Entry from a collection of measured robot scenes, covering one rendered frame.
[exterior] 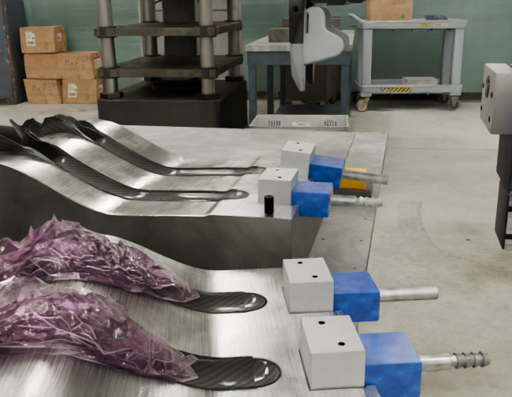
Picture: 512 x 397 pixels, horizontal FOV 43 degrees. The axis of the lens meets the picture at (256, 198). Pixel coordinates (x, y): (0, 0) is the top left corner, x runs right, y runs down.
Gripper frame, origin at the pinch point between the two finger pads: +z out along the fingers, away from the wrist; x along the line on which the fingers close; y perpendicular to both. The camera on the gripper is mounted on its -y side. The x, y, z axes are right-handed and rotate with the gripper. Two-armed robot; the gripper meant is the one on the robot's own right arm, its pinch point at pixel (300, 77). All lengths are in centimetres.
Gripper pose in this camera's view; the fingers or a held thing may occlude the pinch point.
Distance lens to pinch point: 79.2
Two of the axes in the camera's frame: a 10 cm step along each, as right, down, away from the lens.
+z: 0.2, 9.5, 3.0
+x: 2.2, -2.9, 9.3
